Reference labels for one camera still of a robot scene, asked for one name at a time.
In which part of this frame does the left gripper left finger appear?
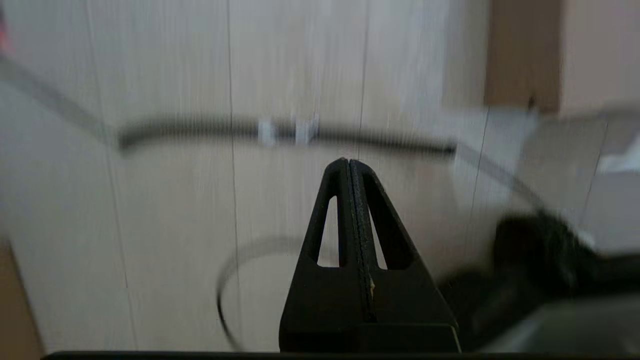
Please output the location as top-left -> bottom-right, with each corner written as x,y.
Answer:
278,157 -> 376,352

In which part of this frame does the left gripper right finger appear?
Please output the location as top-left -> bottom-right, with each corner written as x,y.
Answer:
350,159 -> 462,352

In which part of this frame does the brown cardboard shoe box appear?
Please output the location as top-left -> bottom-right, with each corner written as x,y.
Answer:
484,0 -> 640,117

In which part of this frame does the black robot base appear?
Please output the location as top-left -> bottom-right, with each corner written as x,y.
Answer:
437,210 -> 640,352

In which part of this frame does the brown cardboard carton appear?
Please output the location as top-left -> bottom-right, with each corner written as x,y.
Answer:
0,239 -> 45,360

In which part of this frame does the thin black floor cable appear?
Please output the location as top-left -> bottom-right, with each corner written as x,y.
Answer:
216,235 -> 303,352

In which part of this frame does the black corrugated cable conduit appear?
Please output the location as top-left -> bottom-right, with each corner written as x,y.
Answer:
117,115 -> 556,213

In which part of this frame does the thin red-black wire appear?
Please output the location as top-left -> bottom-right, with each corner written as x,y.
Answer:
0,54 -> 122,147

